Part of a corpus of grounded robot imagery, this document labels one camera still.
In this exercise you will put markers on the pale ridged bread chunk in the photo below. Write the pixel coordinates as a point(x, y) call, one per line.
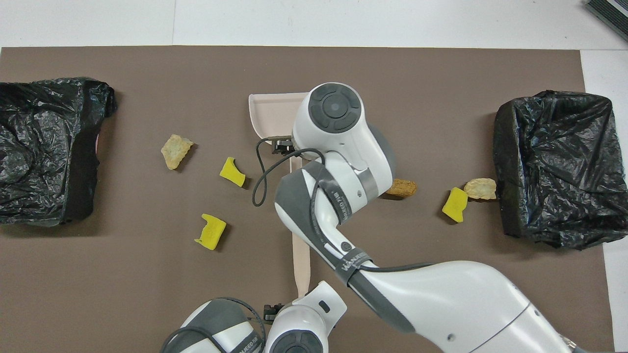
point(175, 151)

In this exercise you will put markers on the beige plastic dustpan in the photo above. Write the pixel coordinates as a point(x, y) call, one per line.
point(274, 115)

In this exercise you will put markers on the yellow sponge piece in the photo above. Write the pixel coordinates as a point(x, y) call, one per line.
point(212, 233)
point(232, 171)
point(455, 203)

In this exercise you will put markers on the beige hand brush black bristles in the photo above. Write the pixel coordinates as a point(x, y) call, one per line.
point(300, 264)

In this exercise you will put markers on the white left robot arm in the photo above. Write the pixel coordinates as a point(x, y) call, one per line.
point(299, 328)

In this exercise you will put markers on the pale bread piece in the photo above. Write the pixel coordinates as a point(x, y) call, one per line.
point(481, 189)

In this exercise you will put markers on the dark grey ribbed panel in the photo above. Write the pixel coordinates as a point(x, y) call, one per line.
point(611, 14)

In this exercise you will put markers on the brown table mat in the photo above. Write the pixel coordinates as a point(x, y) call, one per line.
point(245, 73)

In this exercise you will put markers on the brown peanut-shaped pastry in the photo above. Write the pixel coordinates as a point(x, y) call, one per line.
point(405, 188)

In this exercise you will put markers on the black bag-lined bin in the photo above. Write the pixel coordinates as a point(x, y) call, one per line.
point(39, 147)
point(564, 162)

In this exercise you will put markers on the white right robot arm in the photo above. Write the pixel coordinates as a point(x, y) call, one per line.
point(441, 304)

